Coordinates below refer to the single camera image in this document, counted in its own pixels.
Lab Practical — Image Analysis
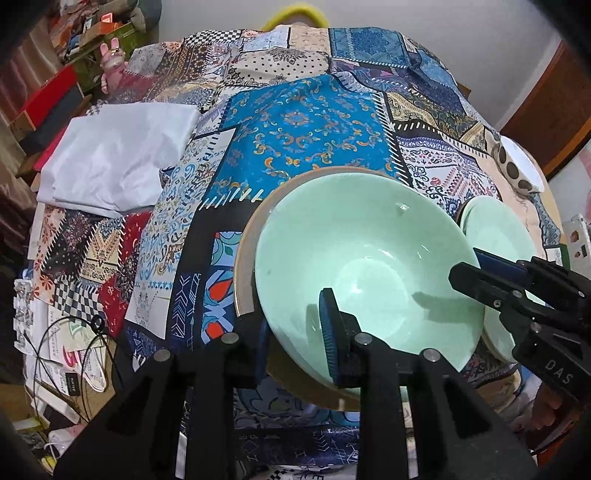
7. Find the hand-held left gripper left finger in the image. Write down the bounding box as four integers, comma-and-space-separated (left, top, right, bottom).
53, 315, 273, 480

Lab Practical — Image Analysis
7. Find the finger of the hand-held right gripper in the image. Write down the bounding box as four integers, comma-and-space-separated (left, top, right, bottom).
449, 261, 532, 315
473, 248, 579, 296

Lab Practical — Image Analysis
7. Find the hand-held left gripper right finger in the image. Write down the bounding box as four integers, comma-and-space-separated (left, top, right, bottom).
318, 287, 539, 480

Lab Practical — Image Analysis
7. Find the green bowl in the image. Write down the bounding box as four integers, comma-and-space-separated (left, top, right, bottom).
459, 195, 548, 363

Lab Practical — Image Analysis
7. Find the green plate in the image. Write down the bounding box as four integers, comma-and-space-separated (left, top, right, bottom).
255, 174, 485, 403

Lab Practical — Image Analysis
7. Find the brown-rimmed plate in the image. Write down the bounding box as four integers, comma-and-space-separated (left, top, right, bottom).
233, 166, 463, 412

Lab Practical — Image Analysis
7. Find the person's right hand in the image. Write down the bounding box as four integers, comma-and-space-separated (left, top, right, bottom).
531, 385, 570, 433

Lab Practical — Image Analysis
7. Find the white printed box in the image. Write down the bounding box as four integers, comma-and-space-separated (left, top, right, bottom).
560, 212, 591, 269

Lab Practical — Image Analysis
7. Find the spotted bowl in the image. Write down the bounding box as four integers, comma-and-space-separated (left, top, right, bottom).
494, 136, 546, 195

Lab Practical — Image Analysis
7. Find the wooden cabinet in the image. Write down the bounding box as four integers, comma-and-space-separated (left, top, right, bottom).
501, 39, 591, 177

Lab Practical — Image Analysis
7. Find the pile of papers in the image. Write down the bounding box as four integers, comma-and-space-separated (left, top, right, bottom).
13, 277, 122, 462

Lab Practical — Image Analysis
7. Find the patchwork tablecloth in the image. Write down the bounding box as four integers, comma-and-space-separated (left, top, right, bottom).
28, 25, 565, 480

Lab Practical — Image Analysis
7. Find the white folded cloth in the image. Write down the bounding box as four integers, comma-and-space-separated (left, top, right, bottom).
36, 102, 200, 217

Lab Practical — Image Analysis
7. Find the brown curtain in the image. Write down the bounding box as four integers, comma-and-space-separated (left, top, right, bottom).
0, 28, 52, 261

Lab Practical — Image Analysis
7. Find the yellow fuzzy object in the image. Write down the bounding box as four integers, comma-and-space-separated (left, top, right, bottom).
263, 0, 331, 31

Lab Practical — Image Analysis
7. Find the pink bunny toy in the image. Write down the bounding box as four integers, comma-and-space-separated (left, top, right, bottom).
99, 38, 127, 96

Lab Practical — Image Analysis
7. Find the red box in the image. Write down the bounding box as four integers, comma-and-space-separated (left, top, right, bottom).
11, 65, 79, 131

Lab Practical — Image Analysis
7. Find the black cable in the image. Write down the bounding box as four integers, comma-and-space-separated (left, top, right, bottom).
25, 314, 126, 424

